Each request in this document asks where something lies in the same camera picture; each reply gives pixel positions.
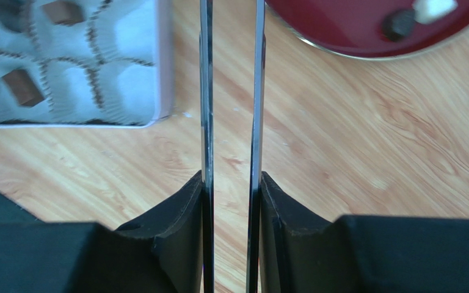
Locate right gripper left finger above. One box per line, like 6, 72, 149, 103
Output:
0, 175, 203, 292

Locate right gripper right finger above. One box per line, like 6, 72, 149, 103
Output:
260, 173, 469, 292

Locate metal tongs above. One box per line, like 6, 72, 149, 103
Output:
199, 1, 266, 292

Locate square tin box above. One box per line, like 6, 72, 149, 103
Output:
0, 1, 175, 128

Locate brown chocolate bar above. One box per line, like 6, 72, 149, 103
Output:
1, 69, 45, 107
40, 1, 85, 26

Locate white chocolate lower left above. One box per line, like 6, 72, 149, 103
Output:
412, 0, 458, 24

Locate red round tray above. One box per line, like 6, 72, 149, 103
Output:
266, 1, 469, 60

